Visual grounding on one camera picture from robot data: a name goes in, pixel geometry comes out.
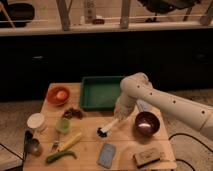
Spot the black cable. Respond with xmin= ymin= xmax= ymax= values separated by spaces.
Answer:
xmin=168 ymin=132 xmax=213 ymax=171

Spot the blue sponge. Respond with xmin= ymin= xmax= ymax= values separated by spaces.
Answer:
xmin=97 ymin=143 xmax=116 ymax=169

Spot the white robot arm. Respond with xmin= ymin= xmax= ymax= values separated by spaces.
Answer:
xmin=114 ymin=72 xmax=213 ymax=141

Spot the brown wooden block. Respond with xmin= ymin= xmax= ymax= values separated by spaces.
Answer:
xmin=133 ymin=148 xmax=160 ymax=168

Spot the green chili pepper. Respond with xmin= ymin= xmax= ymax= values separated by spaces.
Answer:
xmin=45 ymin=151 xmax=77 ymax=164

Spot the orange bowl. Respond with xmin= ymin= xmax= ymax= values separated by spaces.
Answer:
xmin=46 ymin=86 xmax=70 ymax=106

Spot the white handled black brush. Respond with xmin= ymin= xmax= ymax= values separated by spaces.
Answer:
xmin=97 ymin=119 xmax=118 ymax=138

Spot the small green cup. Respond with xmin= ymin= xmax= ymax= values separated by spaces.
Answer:
xmin=55 ymin=118 xmax=70 ymax=134

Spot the brown dried fruit pile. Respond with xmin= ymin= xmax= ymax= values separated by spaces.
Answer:
xmin=63 ymin=108 xmax=83 ymax=119

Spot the dark purple metal bowl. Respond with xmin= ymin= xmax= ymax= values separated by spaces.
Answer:
xmin=135 ymin=111 xmax=160 ymax=136

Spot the green plastic tray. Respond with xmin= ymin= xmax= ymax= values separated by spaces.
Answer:
xmin=79 ymin=76 xmax=123 ymax=111

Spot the black metal measuring scoop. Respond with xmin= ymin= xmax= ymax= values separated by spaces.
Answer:
xmin=23 ymin=131 xmax=42 ymax=158

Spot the white round container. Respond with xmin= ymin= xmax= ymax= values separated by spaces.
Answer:
xmin=27 ymin=113 xmax=46 ymax=132

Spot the wooden table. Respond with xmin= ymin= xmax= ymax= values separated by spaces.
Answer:
xmin=23 ymin=83 xmax=177 ymax=171

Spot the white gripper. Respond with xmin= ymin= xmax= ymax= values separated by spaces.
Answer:
xmin=114 ymin=94 xmax=136 ymax=121

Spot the egg in bowl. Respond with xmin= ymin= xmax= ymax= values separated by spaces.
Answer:
xmin=56 ymin=91 xmax=66 ymax=100

